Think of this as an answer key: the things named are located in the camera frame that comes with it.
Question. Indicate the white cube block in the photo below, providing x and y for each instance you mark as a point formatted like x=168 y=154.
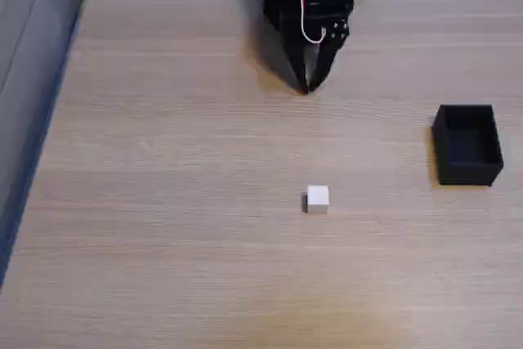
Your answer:
x=318 y=200

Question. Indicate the black open box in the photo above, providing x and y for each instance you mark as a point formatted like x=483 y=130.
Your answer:
x=468 y=144

